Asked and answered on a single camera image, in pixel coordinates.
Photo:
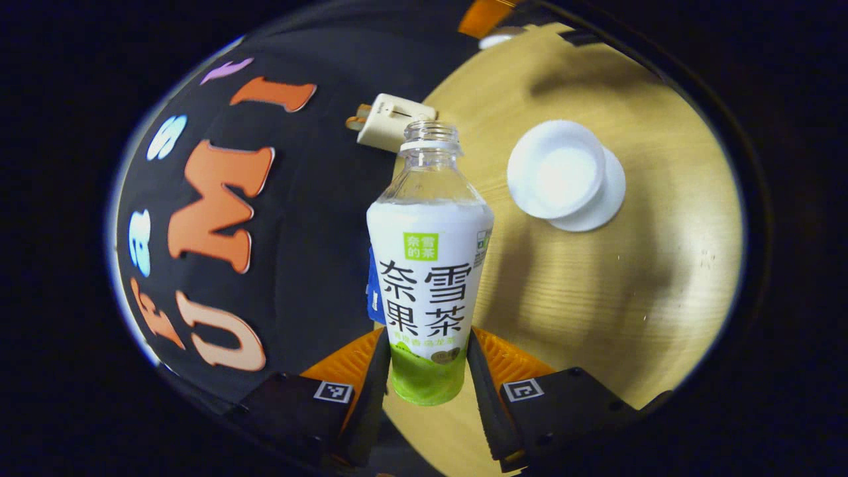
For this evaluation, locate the toast slice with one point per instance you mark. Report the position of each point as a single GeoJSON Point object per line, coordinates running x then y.
{"type": "Point", "coordinates": [360, 109]}
{"type": "Point", "coordinates": [355, 123]}

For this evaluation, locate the white saucer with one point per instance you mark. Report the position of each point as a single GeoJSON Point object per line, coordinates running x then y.
{"type": "Point", "coordinates": [609, 205]}

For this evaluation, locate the white toaster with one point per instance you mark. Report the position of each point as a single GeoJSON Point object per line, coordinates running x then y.
{"type": "Point", "coordinates": [397, 122]}

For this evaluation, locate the white label water bottle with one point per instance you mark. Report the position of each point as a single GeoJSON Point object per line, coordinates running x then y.
{"type": "Point", "coordinates": [427, 278]}

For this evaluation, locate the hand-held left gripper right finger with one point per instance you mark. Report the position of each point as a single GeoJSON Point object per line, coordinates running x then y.
{"type": "Point", "coordinates": [489, 404]}

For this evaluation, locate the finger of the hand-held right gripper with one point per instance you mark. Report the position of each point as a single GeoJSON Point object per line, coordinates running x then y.
{"type": "Point", "coordinates": [483, 16]}

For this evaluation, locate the black backdrop cloth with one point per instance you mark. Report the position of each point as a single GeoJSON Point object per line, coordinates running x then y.
{"type": "Point", "coordinates": [311, 218]}

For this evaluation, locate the blue towel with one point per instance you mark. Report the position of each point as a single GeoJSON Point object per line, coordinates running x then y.
{"type": "Point", "coordinates": [375, 298]}

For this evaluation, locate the white teacup lid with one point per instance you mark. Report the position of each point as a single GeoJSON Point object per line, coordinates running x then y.
{"type": "Point", "coordinates": [498, 41]}

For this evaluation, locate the white teacup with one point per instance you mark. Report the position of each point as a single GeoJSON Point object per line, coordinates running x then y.
{"type": "Point", "coordinates": [556, 172]}

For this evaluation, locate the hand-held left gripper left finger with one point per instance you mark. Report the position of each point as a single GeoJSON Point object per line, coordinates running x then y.
{"type": "Point", "coordinates": [368, 404]}

